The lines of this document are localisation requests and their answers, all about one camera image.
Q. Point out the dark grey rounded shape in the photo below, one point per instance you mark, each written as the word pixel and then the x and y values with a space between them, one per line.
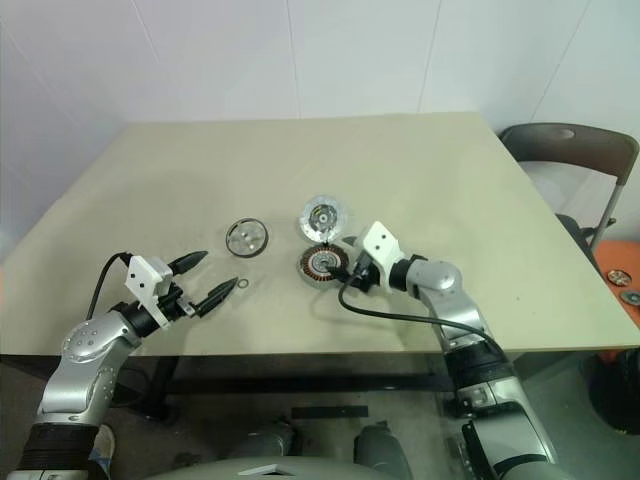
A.
pixel 382 450

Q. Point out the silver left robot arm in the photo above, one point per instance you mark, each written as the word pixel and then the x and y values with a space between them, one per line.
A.
pixel 85 345

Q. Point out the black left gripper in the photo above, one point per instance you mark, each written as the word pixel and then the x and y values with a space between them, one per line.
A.
pixel 176 300

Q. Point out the black table frame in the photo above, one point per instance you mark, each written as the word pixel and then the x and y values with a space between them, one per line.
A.
pixel 300 383

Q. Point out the motor base with copper windings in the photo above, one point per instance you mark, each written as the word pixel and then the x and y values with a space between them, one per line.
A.
pixel 312 262

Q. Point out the black bulky object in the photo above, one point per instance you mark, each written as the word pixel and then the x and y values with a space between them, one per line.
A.
pixel 615 395

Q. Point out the silver robot torso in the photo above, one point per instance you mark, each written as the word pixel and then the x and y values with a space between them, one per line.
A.
pixel 300 462

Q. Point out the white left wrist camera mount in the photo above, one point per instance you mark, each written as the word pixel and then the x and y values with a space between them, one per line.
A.
pixel 142 275

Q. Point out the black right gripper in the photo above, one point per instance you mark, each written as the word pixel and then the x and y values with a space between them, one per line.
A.
pixel 364 274

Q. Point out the dark chair back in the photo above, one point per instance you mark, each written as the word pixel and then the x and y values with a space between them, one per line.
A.
pixel 550 145

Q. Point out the orange plastic stool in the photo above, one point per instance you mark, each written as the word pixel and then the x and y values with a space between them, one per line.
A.
pixel 620 255

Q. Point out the round motor lid circuit board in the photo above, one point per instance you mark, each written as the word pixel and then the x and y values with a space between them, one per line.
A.
pixel 324 218

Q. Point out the white shoe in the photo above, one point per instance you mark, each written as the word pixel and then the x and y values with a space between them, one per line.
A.
pixel 105 445

